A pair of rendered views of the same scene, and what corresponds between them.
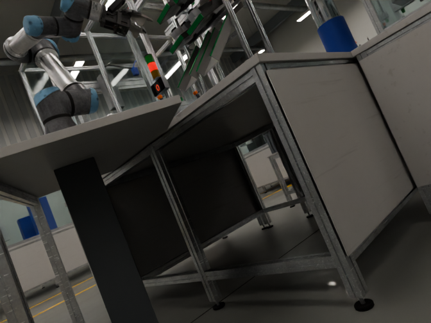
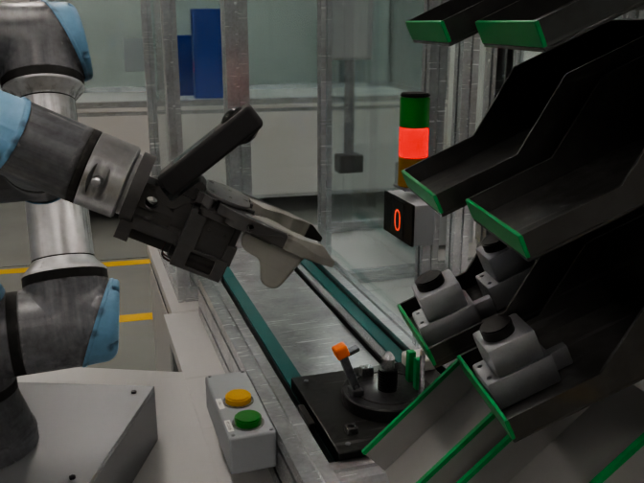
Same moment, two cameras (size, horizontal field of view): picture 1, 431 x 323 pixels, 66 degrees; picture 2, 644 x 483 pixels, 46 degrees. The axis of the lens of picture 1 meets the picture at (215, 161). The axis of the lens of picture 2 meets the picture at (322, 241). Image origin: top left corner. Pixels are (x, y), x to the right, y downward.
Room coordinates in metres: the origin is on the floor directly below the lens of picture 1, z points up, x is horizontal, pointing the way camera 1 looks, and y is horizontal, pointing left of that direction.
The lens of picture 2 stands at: (0.76, -0.29, 1.53)
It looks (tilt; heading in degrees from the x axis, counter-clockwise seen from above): 16 degrees down; 26
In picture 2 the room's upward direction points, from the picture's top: straight up
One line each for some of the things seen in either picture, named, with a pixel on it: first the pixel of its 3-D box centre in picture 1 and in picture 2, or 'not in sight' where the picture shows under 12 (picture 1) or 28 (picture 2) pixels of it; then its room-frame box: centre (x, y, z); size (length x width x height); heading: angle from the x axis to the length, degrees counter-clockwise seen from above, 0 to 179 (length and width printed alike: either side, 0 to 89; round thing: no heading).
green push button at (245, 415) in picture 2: not in sight; (247, 422); (1.61, 0.25, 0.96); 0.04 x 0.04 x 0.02
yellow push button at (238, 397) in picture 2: not in sight; (238, 400); (1.66, 0.30, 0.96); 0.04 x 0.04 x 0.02
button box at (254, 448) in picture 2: not in sight; (239, 418); (1.66, 0.30, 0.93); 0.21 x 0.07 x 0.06; 44
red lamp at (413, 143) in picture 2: (152, 67); (413, 141); (1.97, 0.13, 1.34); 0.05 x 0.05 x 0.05
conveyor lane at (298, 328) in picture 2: not in sight; (337, 355); (1.98, 0.27, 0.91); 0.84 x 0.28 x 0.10; 44
